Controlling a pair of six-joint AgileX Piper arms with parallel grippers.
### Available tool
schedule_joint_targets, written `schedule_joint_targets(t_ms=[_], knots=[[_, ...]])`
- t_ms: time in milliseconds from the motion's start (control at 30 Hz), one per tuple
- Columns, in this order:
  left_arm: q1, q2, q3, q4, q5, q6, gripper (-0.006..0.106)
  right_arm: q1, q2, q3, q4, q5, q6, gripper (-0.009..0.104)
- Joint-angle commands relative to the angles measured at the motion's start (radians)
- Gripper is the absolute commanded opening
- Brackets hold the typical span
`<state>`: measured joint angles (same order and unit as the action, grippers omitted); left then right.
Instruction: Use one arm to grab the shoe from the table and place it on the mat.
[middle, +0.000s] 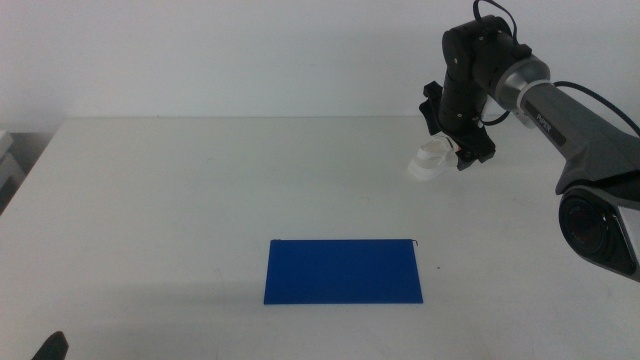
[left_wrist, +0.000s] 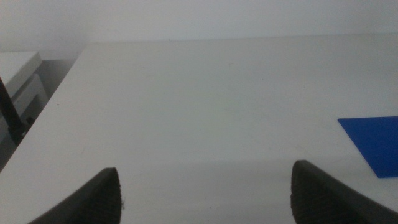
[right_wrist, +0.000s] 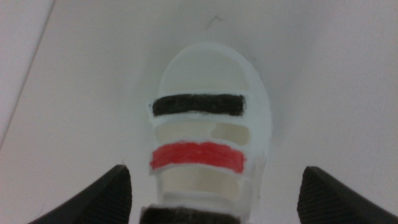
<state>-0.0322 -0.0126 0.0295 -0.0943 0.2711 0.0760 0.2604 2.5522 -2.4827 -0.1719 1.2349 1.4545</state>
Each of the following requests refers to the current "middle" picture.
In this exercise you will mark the blue rectangular mat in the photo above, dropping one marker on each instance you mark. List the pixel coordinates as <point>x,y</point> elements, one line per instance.
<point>342,272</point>

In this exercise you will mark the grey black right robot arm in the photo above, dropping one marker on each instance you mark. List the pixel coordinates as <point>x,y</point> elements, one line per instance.
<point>575,125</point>

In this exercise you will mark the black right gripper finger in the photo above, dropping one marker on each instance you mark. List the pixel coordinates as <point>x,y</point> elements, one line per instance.
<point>475,156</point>

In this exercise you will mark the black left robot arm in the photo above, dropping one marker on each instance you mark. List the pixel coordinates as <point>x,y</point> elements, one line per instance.
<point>52,347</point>

